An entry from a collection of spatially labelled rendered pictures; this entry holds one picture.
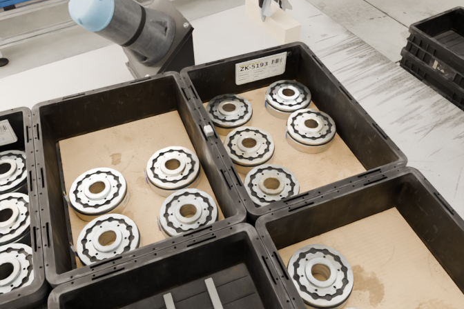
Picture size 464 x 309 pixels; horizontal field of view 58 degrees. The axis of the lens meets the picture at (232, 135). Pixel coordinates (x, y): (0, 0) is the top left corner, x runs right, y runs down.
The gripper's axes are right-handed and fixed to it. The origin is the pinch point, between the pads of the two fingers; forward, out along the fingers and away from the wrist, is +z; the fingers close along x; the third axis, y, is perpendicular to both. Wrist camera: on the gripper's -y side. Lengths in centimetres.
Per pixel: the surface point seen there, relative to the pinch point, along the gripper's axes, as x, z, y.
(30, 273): -87, -12, 61
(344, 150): -26, -9, 64
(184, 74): -48, -19, 37
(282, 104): -31, -12, 49
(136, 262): -72, -19, 71
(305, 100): -25, -12, 50
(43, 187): -81, -17, 50
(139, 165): -64, -9, 47
